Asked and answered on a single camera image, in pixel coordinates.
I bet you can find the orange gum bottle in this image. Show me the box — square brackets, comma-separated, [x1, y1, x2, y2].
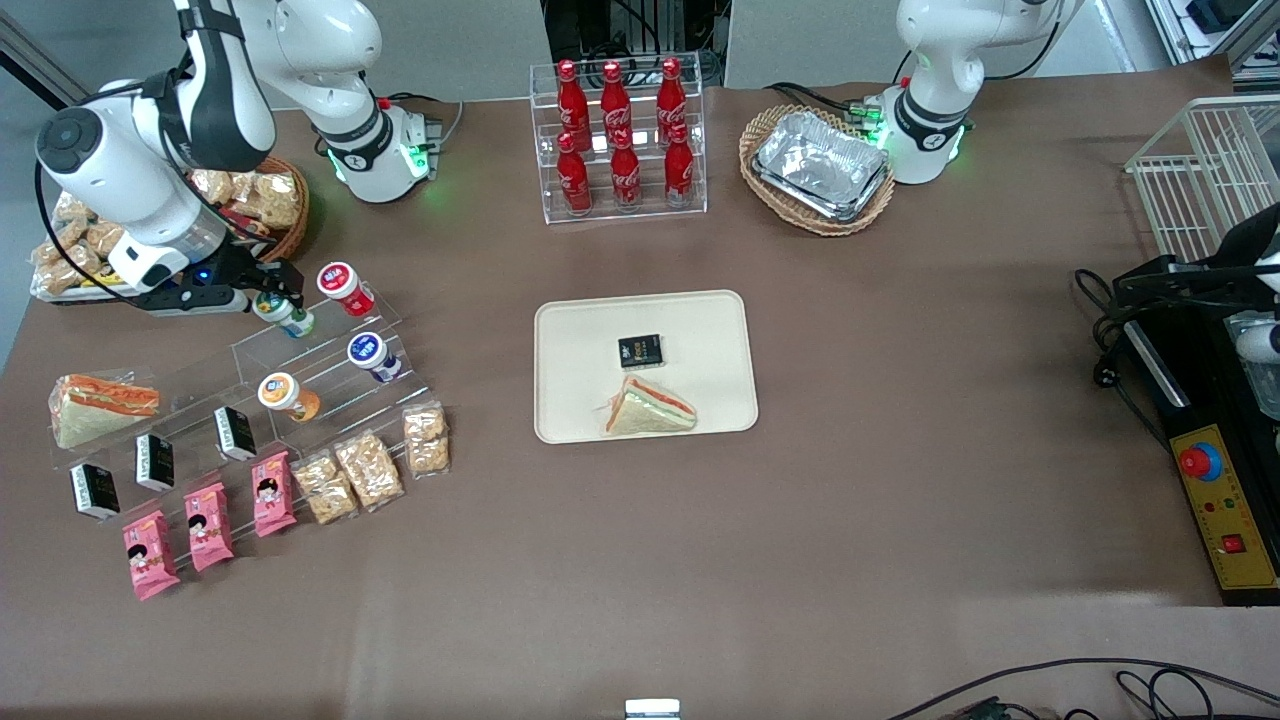
[257, 371, 322, 424]

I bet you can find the long black cable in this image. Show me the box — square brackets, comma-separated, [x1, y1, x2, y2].
[885, 656, 1280, 720]

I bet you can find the green gum bottle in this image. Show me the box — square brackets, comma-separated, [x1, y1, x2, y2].
[252, 290, 316, 339]

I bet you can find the red gum bottle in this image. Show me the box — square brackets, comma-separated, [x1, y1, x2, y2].
[316, 261, 377, 318]

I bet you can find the red cola bottle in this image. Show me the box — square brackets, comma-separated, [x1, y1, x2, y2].
[610, 128, 643, 212]
[656, 57, 689, 141]
[600, 61, 633, 147]
[556, 132, 593, 217]
[663, 122, 697, 209]
[557, 59, 590, 151]

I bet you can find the wrapped triangle sandwich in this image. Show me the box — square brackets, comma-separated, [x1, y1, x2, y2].
[603, 374, 699, 437]
[48, 373, 162, 451]

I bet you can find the pink snack pack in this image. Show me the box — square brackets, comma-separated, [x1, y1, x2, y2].
[184, 482, 236, 574]
[122, 510, 182, 602]
[250, 451, 298, 539]

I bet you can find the black and yellow control box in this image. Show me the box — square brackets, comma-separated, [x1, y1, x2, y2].
[1118, 258, 1280, 608]

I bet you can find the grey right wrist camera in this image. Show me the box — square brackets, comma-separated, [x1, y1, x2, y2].
[129, 285, 252, 317]

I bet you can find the clear acrylic bottle rack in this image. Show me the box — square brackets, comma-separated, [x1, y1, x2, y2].
[529, 51, 709, 225]

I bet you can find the clear acrylic stepped snack stand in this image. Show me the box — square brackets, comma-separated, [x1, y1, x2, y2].
[47, 372, 303, 543]

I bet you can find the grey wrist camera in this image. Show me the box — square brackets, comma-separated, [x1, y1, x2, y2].
[129, 285, 252, 317]
[1234, 320, 1280, 364]

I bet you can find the blue gum bottle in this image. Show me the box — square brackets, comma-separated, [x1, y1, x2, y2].
[346, 331, 405, 385]

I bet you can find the red emergency stop button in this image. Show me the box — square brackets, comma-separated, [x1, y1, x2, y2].
[1177, 441, 1224, 484]

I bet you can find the black cable bundle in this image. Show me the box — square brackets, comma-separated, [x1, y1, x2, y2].
[1073, 266, 1173, 446]

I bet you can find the white rectangular tray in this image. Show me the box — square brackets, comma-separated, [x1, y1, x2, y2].
[30, 262, 136, 302]

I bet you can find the white wire basket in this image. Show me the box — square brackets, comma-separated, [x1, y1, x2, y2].
[1124, 94, 1280, 266]

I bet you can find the black cable at arm base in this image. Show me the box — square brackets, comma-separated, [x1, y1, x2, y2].
[766, 78, 906, 123]

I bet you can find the black background equipment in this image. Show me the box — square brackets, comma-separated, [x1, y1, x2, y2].
[542, 0, 729, 89]

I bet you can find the grey cable at arm base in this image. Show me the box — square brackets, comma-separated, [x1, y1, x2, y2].
[378, 90, 467, 153]

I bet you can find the stack of foil trays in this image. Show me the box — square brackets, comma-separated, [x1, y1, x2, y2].
[751, 110, 892, 223]

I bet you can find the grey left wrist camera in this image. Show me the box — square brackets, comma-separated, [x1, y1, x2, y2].
[1234, 320, 1280, 364]

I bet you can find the looped black cable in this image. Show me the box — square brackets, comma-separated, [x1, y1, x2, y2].
[1114, 668, 1217, 720]

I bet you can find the brown wicker basket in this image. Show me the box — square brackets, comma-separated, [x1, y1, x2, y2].
[225, 154, 312, 267]

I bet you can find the small black box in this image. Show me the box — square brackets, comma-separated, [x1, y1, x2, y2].
[135, 433, 176, 493]
[213, 405, 258, 463]
[617, 333, 666, 371]
[70, 463, 121, 522]

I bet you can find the beige serving tray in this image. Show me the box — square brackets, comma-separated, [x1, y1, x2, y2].
[533, 289, 760, 445]

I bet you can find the clear acrylic gum stand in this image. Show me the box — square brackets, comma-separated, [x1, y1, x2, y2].
[229, 284, 434, 453]

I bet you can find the light wicker basket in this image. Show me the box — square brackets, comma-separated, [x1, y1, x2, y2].
[738, 104, 897, 238]

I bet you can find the aluminium frame shelf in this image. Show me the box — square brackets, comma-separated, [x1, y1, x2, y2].
[1143, 0, 1280, 83]

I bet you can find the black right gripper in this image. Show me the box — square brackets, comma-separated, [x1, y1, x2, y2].
[203, 237, 305, 309]

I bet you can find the clear plastic container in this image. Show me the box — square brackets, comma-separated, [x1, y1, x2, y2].
[1224, 310, 1280, 421]

